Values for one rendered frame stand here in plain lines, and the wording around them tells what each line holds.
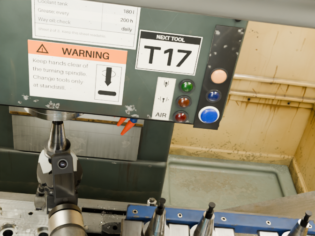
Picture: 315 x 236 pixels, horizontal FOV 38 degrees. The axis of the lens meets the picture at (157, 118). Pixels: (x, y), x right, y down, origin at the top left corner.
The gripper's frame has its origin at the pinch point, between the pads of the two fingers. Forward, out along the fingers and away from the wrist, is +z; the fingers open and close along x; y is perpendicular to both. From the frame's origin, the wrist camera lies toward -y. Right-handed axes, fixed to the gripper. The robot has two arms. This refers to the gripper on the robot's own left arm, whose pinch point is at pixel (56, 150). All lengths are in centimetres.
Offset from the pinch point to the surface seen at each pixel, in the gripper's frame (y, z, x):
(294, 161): 62, 50, 118
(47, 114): -17.8, -8.5, -3.0
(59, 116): -17.4, -8.8, -0.5
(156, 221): 1.3, -24.0, 19.5
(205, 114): -31.9, -28.9, 22.0
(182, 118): -30.4, -27.7, 18.4
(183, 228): 7.1, -22.6, 27.4
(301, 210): 49, 11, 94
